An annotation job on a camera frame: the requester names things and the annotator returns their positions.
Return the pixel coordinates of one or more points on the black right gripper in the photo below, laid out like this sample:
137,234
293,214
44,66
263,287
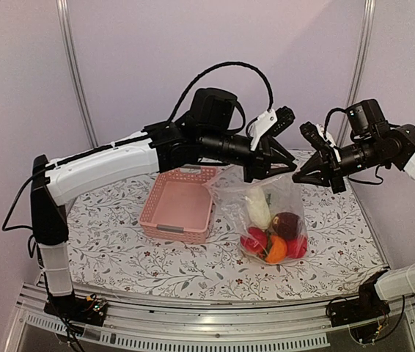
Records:
317,162

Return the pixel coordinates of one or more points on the right aluminium frame post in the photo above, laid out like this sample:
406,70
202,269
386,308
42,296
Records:
363,48

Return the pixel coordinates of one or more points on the red toy fruit front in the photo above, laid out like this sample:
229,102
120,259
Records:
255,242

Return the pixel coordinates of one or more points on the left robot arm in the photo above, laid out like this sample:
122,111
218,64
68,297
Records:
54,183

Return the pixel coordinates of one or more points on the dark purple toy fruit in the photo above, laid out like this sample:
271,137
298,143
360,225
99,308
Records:
287,225

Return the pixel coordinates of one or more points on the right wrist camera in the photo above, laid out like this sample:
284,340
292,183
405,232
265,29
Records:
320,140

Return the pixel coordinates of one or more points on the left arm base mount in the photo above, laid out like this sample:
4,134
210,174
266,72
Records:
90,310

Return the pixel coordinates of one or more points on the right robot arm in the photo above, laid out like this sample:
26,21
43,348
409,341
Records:
394,283

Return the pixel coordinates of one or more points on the floral patterned table mat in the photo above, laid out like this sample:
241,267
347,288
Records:
108,248

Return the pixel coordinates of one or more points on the orange toy fruit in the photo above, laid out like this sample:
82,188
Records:
278,250

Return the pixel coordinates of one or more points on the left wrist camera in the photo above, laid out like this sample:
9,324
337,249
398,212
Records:
270,123

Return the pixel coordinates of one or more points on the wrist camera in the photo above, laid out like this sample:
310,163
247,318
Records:
320,140
270,123

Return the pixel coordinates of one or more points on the pink perforated plastic basket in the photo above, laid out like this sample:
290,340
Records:
178,207

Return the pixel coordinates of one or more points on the red toy fruit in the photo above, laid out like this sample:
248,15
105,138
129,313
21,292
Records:
255,242
297,247

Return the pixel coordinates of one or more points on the left aluminium frame post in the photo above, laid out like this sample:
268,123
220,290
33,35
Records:
75,76

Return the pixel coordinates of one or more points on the clear zip top bag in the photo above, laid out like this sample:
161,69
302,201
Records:
228,191

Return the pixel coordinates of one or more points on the aluminium front rail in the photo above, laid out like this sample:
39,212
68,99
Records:
138,322

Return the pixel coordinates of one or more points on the white toy vegetable front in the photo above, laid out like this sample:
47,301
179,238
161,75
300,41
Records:
257,208

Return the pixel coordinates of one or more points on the aluminium frame post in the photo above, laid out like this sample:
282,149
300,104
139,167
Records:
363,48
75,76

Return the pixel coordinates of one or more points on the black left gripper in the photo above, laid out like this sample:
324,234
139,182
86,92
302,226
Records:
273,155

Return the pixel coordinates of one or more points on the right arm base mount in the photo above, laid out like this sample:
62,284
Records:
344,311

